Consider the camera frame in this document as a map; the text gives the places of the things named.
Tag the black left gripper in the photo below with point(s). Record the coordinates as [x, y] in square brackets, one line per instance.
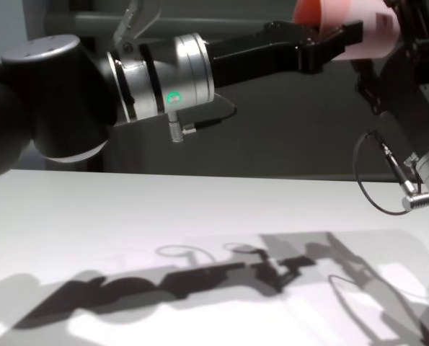
[257, 54]

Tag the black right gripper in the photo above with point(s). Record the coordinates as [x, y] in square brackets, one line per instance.
[416, 101]

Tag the pink plastic cup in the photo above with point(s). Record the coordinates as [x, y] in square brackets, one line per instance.
[358, 25]

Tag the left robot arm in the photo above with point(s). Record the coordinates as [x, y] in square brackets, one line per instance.
[55, 108]

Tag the grey tubular metal frame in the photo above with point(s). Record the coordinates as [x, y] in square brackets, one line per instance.
[199, 27]

